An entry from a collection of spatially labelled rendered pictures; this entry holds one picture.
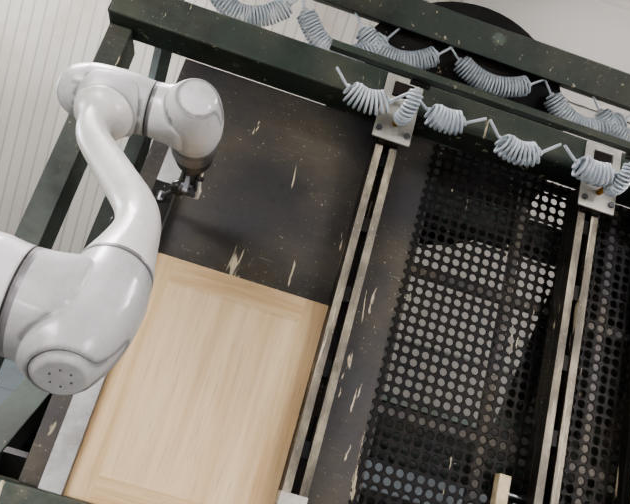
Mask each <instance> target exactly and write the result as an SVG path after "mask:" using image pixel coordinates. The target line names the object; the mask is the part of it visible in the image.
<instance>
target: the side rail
mask: <svg viewBox="0 0 630 504"><path fill-rule="evenodd" d="M134 55H135V50H134V41H133V32H132V30H131V29H128V28H125V27H122V26H119V25H116V24H113V23H110V24H109V26H108V28H107V31H106V33H105V35H104V37H103V40H102V42H101V44H100V46H99V48H98V51H97V53H96V55H95V57H94V60H93V62H94V63H102V64H107V65H112V66H116V67H119V68H123V69H127V70H128V69H129V67H130V65H131V62H132V60H133V57H134ZM76 123H77V121H76V119H75V118H74V117H73V116H71V115H70V114H69V115H68V117H67V119H66V122H65V124H64V126H63V128H62V130H61V133H60V135H59V137H58V139H57V142H56V144H55V146H54V148H53V150H52V153H51V155H50V157H49V159H48V162H47V164H46V166H45V168H44V170H43V173H42V175H41V177H40V179H39V182H38V184H37V186H36V188H35V190H34V193H33V195H32V197H31V199H30V201H29V204H28V206H27V208H26V210H25V213H24V215H23V217H22V219H21V221H20V224H19V226H18V228H17V230H16V233H15V235H14V236H15V237H17V238H20V239H22V240H24V241H26V242H28V243H31V244H34V245H36V246H39V247H43V248H46V249H50V250H51V249H52V247H53V244H54V242H55V240H56V237H57V235H58V233H59V230H60V228H61V226H62V223H63V221H64V219H65V216H66V214H67V212H68V209H69V207H70V205H71V202H72V200H73V198H74V195H75V193H76V191H77V188H78V186H79V184H80V181H81V179H82V177H83V174H84V172H85V170H86V167H87V165H88V163H87V162H86V160H85V158H84V156H83V154H82V152H81V150H80V148H79V146H78V143H77V139H76ZM4 359H5V358H3V357H0V368H1V366H2V364H3V361H4Z"/></svg>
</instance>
